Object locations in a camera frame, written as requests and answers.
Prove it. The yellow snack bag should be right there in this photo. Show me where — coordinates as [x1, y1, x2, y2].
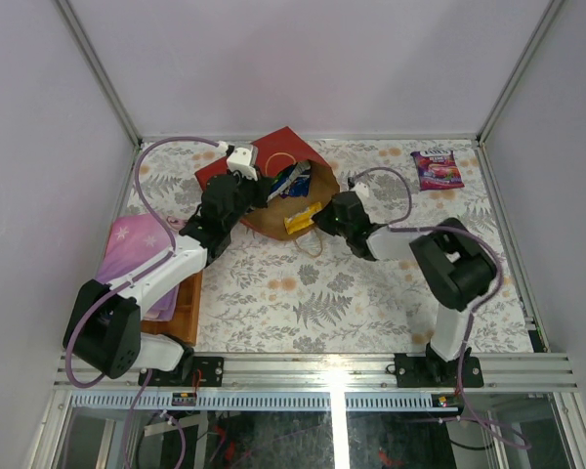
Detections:
[283, 202, 323, 235]

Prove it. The purple pink cloth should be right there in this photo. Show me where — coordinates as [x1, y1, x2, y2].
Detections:
[95, 213, 187, 321]

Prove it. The wooden tray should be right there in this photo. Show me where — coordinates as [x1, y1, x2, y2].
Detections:
[142, 273, 203, 346]

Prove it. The aluminium front rail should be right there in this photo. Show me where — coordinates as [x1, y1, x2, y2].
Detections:
[53, 352, 580, 392]

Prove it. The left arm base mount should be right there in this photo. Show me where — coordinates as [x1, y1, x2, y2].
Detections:
[147, 356, 225, 389]

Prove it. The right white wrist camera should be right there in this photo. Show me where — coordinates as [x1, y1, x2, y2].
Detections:
[348, 178, 370, 198]

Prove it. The blue silver chips bag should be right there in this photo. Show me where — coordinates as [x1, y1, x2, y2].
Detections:
[268, 161, 311, 201]

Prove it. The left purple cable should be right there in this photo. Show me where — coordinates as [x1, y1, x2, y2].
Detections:
[63, 136, 230, 469]

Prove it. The purple candy bag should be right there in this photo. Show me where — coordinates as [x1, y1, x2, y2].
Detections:
[410, 149, 464, 191]

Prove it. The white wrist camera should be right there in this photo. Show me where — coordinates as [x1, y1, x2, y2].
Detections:
[348, 178, 370, 198]
[218, 141, 259, 181]

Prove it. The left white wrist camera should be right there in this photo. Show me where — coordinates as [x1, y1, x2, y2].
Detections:
[218, 141, 259, 181]

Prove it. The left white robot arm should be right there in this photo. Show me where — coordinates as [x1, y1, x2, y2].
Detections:
[63, 172, 273, 386]

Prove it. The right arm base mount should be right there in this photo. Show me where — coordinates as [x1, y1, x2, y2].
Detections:
[394, 352, 484, 389]

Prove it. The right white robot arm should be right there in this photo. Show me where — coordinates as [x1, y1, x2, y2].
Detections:
[313, 192, 503, 386]

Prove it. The red paper bag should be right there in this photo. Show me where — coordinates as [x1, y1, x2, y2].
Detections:
[181, 127, 340, 262]

